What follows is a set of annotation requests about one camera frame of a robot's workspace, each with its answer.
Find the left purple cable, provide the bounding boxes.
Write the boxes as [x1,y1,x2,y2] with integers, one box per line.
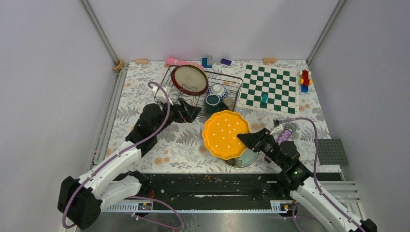
[61,81,185,231]

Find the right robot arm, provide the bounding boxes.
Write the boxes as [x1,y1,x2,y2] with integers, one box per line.
[237,128,378,232]

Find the teal block on chessboard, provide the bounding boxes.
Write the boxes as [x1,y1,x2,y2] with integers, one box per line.
[260,94,268,109]

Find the corner wooden block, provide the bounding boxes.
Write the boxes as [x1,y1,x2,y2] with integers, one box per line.
[113,60,125,72]

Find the right wooden block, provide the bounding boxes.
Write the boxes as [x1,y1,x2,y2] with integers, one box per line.
[263,58,277,65]

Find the red yellow blue lego toy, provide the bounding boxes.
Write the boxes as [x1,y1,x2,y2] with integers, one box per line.
[299,70,313,93]

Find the purple lego brick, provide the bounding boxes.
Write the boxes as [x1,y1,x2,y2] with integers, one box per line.
[220,58,232,66]

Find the yellow dotted scalloped plate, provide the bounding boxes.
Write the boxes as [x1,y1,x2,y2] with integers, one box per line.
[202,110,250,160]

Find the grey lego baseplate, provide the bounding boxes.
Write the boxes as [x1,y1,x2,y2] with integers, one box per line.
[317,139,349,166]

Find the mint green flower plate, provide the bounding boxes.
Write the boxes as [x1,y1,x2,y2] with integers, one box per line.
[222,149,259,168]

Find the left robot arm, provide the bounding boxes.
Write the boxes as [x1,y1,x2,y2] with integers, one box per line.
[57,98,201,230]

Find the dark green mug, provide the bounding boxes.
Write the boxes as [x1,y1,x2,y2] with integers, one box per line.
[205,94,222,114]

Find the purple glitter tube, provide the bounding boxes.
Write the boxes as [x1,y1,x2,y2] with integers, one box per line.
[264,129,292,163]

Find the pink toy bat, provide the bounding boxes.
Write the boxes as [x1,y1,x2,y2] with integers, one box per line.
[165,57,204,70]

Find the left wooden block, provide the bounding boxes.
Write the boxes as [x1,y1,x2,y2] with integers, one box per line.
[135,59,149,65]

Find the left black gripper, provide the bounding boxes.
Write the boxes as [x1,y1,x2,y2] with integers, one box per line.
[153,97,202,136]

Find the floral tablecloth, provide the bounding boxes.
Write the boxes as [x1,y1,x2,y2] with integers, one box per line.
[94,61,341,173]

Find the blue white patterned bowl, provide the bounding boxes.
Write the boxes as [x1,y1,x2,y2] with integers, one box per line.
[206,83,228,100]

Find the green white chessboard mat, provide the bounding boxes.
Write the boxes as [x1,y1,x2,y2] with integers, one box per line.
[237,63,300,116]

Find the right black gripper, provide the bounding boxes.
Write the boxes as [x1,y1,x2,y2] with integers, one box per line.
[237,128,286,168]

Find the black wire dish rack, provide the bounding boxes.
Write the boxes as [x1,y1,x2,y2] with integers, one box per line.
[161,65,243,118]

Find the blue grey lego bricks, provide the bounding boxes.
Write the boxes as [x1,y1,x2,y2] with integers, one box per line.
[202,56,213,68]

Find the beige plate dark red rim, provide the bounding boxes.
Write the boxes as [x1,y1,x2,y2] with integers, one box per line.
[171,65,209,96]

